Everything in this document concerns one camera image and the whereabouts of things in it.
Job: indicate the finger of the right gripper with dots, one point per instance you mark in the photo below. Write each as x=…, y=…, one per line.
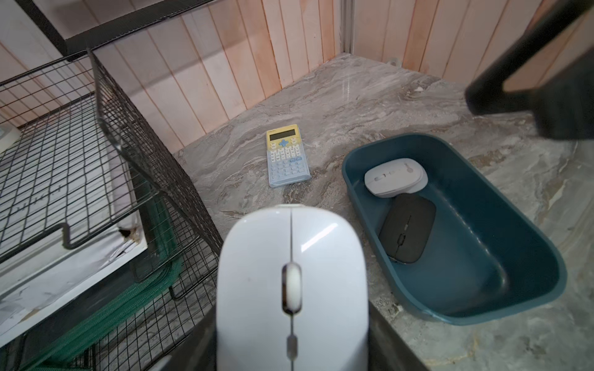
x=539, y=60

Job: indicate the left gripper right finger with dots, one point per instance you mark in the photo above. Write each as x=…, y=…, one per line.
x=387, y=350

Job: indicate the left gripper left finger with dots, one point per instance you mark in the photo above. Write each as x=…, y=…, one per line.
x=198, y=351

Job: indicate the white mouse underside up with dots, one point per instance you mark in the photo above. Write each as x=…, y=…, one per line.
x=292, y=293

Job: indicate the black computer mouse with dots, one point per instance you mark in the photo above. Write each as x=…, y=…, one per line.
x=407, y=227

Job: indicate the white mouse top facing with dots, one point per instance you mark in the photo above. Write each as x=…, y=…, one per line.
x=398, y=176

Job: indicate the teal plastic storage box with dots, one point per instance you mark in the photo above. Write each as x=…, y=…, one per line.
x=484, y=258

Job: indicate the green zipper pouch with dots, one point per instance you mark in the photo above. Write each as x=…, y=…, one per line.
x=58, y=342

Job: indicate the checkered folio book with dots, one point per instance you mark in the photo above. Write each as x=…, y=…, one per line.
x=69, y=216

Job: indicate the yellow blue calculator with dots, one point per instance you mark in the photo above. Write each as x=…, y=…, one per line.
x=286, y=157

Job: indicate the black wire desk organizer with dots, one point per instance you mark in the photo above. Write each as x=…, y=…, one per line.
x=161, y=326

